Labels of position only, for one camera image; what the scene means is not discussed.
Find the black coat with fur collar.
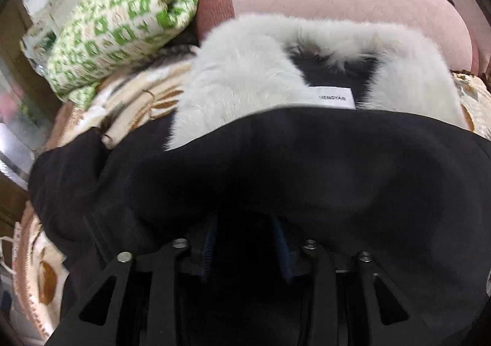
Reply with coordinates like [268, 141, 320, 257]
[29, 14, 490, 345]

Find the leaf pattern beige blanket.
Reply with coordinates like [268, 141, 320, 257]
[13, 61, 490, 345]

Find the glass panel door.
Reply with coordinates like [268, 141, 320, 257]
[1, 62, 53, 190]

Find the green patterned folded quilt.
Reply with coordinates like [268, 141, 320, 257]
[38, 0, 199, 109]

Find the green printed plastic bag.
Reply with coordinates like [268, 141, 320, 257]
[20, 21, 56, 77]

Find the pink brown quilted sofa cover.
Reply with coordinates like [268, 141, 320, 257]
[453, 0, 491, 76]

